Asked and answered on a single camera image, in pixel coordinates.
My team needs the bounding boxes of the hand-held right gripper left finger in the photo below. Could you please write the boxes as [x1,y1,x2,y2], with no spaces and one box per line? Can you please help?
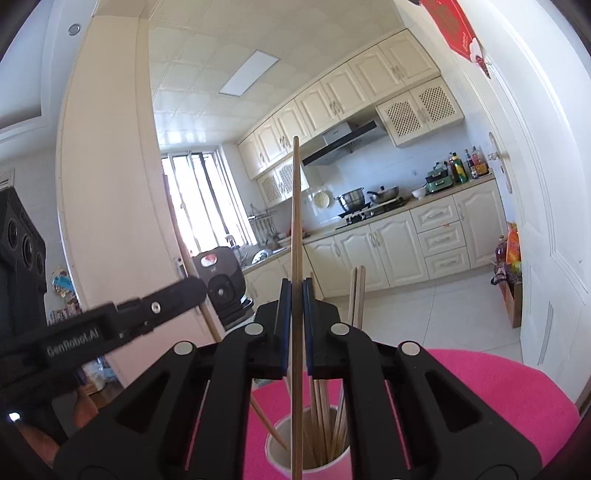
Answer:
[58,278,294,462]

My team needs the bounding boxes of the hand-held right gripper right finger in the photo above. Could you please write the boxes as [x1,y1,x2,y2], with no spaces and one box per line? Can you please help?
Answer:
[302,273,541,462]

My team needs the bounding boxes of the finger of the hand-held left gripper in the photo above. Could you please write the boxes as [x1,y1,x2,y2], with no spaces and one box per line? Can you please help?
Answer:
[115,277,207,344]

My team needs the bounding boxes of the single brown chopstick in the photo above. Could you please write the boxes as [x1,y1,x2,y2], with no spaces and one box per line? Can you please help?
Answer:
[291,136,305,480]
[179,247,289,453]

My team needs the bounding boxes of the group of wooden chopsticks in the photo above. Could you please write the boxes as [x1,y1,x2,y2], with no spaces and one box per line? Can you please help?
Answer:
[284,265,368,468]

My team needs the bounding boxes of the pink cup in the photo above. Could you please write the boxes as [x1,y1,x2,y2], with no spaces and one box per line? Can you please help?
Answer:
[265,413,352,480]

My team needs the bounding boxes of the person's left hand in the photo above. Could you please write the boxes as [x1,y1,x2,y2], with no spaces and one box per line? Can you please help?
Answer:
[14,422,62,462]

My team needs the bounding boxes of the black round-fronted appliance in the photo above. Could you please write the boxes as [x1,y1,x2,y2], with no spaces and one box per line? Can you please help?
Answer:
[191,247,254,324]

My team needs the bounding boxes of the hanging utensil rack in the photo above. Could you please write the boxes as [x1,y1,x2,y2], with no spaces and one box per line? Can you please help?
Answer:
[247,203,280,245]

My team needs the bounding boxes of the cream base cabinets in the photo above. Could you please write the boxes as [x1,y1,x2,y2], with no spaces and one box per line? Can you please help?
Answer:
[240,178,509,315]

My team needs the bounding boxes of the kitchen window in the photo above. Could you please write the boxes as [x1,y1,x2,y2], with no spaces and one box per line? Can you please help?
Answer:
[161,150,254,259]

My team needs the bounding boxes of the black gas stove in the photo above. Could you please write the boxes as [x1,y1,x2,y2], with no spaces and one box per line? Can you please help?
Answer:
[335,198,411,230]

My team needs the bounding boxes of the steel stockpot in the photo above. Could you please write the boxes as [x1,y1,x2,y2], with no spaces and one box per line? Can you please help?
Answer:
[335,187,365,213]

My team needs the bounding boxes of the cream lattice-door cabinet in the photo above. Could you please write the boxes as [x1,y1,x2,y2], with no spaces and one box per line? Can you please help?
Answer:
[376,76,465,148]
[256,159,310,208]

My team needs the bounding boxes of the black wok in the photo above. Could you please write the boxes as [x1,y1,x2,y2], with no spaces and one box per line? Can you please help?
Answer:
[367,185,400,205]

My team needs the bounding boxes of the cream cabinet drawer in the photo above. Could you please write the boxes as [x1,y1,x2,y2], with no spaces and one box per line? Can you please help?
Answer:
[418,222,467,257]
[411,196,462,234]
[424,247,472,280]

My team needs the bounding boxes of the steel range hood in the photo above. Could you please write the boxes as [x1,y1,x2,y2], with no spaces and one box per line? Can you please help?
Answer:
[302,119,389,167]

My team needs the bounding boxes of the green electric cooker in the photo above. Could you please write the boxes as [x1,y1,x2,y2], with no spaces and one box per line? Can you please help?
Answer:
[425,161,455,193]

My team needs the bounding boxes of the pink round table cover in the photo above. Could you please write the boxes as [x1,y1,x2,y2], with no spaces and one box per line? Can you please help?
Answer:
[185,348,580,480]

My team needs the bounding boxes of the cardboard box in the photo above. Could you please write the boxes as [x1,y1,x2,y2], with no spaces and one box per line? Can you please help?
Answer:
[499,272,525,328]

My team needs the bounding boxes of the orange snack bag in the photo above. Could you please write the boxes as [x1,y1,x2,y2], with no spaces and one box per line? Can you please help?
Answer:
[505,224,522,269]

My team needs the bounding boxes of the white ceiling light panel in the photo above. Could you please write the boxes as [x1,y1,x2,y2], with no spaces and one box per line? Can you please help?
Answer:
[218,50,280,97]

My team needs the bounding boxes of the white door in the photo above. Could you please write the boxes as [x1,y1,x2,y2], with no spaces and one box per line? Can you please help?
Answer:
[397,0,591,402]

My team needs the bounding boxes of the red paper door decoration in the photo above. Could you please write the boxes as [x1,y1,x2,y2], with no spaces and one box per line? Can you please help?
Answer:
[420,0,492,79]

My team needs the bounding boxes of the cream upper wall cabinets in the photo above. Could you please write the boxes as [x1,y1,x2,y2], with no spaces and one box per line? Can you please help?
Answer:
[238,30,441,181]

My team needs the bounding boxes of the metal door handle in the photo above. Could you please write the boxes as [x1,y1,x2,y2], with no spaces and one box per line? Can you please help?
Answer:
[488,131,513,195]

